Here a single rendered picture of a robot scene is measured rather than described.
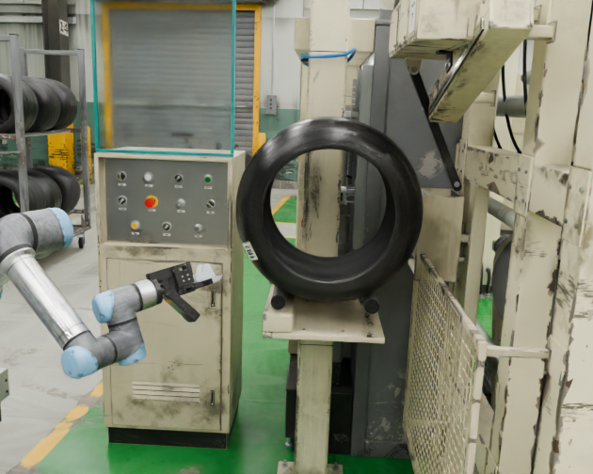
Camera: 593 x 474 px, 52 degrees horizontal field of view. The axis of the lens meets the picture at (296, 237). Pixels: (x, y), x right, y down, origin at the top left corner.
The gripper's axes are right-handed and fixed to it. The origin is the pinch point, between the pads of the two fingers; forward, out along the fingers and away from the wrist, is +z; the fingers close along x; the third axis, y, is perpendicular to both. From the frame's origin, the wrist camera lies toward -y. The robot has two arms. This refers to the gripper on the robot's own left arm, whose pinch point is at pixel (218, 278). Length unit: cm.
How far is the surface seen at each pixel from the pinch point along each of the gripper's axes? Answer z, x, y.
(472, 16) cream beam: 43, -72, 43
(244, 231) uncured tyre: 12.0, -0.8, 11.0
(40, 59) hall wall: 274, 951, 427
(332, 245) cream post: 54, 13, -2
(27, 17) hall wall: 268, 933, 498
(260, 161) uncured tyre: 17.9, -10.4, 29.0
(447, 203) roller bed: 80, -19, 1
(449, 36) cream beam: 39, -68, 40
